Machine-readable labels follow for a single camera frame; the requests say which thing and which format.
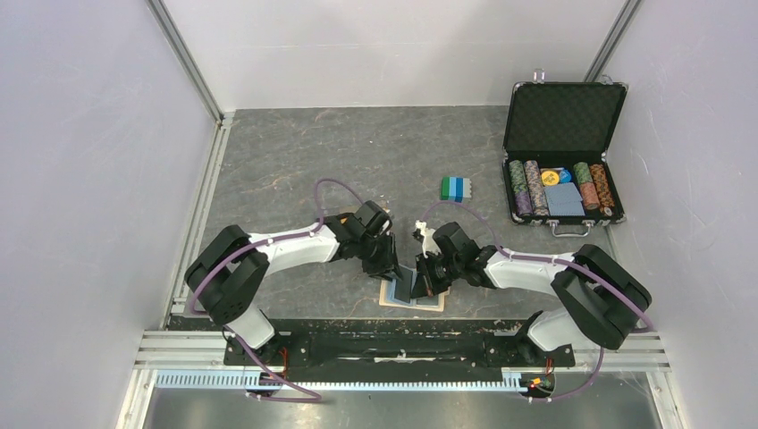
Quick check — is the blue playing card deck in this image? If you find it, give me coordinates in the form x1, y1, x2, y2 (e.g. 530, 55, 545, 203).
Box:
543, 182, 585, 216

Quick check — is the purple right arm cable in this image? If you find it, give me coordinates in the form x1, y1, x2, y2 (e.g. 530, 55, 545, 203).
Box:
418, 199, 655, 402

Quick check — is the yellow dealer chip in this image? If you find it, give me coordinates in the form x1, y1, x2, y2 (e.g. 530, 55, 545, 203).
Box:
541, 170, 560, 187

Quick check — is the green blue grey block stack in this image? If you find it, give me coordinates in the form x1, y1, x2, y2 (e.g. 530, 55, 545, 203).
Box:
440, 176, 473, 203

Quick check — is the cream leather card holder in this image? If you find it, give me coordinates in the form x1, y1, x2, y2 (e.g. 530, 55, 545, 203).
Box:
378, 279, 450, 313

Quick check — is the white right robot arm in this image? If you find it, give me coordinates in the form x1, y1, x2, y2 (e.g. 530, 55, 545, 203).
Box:
411, 221, 653, 365

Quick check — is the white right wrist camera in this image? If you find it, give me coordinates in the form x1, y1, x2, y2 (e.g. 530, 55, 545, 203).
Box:
412, 220, 442, 257

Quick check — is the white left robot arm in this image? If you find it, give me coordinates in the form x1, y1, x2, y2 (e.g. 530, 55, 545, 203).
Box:
184, 200, 402, 365

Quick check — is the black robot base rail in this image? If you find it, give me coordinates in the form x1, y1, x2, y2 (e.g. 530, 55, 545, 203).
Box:
255, 319, 576, 383

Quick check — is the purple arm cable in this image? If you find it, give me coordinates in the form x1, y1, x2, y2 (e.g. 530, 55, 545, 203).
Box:
188, 178, 366, 315
418, 199, 655, 402

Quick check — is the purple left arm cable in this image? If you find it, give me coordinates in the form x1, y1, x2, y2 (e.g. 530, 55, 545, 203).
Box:
188, 178, 366, 315

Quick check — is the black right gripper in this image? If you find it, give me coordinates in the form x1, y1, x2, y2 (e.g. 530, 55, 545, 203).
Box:
411, 249, 462, 299

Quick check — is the black poker chip case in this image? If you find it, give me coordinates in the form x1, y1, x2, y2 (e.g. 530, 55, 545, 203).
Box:
501, 81, 628, 226

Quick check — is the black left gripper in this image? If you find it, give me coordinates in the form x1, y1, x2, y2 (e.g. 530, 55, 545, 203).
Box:
356, 231, 403, 283

